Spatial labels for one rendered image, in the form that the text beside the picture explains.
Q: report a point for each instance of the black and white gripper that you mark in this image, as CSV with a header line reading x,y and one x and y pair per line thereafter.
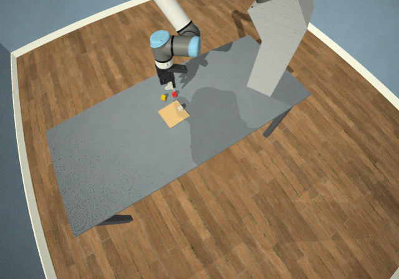
x,y
166,77

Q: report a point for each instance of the tan flat mat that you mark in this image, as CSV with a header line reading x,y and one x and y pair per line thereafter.
x,y
171,115

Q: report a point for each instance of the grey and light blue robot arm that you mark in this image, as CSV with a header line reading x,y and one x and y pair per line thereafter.
x,y
165,46

